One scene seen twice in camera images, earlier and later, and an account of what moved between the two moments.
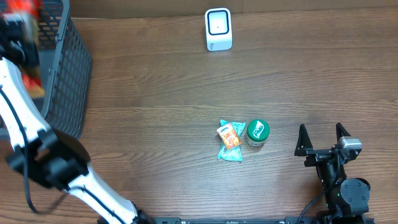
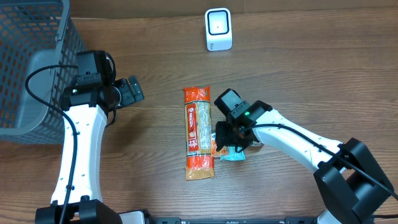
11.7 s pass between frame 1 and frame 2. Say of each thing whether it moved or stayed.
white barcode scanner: stayed
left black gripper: moved
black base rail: stayed
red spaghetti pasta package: moved
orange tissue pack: moved
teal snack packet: stayed
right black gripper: moved
